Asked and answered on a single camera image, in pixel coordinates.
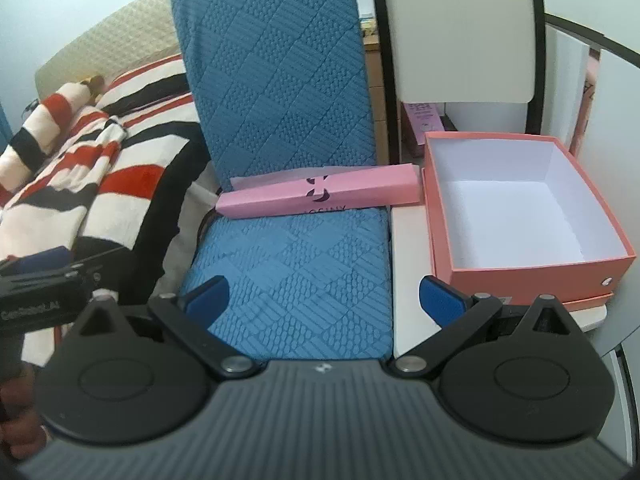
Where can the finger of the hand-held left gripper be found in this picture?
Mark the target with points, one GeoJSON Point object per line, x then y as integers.
{"type": "Point", "coordinates": [45, 258]}

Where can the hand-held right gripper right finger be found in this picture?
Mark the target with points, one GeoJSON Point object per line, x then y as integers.
{"type": "Point", "coordinates": [440, 300]}

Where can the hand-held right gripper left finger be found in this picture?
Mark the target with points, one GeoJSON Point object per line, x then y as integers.
{"type": "Point", "coordinates": [210, 296]}

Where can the coral box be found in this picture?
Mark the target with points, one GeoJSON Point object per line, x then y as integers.
{"type": "Point", "coordinates": [515, 210]}

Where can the long pink box lid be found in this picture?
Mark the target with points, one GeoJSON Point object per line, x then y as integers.
{"type": "Point", "coordinates": [350, 190]}

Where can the person's left hand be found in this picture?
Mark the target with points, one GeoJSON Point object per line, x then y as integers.
{"type": "Point", "coordinates": [17, 410]}

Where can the striped red black white blanket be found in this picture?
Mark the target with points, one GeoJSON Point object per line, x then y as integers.
{"type": "Point", "coordinates": [125, 170]}

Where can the striped plush toy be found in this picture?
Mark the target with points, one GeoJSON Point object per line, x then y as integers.
{"type": "Point", "coordinates": [45, 120]}

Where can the blue curtain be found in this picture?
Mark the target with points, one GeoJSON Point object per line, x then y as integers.
{"type": "Point", "coordinates": [3, 122]}

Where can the purple carton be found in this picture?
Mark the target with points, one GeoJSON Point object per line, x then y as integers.
{"type": "Point", "coordinates": [422, 125]}

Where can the blue textured fabric chair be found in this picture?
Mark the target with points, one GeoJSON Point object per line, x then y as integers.
{"type": "Point", "coordinates": [280, 110]}

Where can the beige padded headboard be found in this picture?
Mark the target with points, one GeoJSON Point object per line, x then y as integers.
{"type": "Point", "coordinates": [115, 30]}

